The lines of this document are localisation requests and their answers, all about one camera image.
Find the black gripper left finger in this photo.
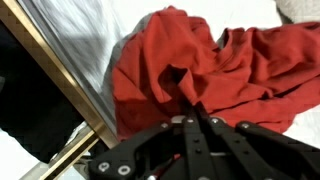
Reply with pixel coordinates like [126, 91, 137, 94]
[89, 107, 217, 180]

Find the wooden bed frame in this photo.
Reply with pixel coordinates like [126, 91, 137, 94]
[0, 0, 118, 180]

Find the white bed mattress sheet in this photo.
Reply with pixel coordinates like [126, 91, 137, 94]
[18, 0, 320, 149]

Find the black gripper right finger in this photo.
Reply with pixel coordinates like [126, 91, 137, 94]
[194, 103, 320, 180]

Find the red cloth garment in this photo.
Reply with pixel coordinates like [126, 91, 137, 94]
[112, 7, 320, 139]

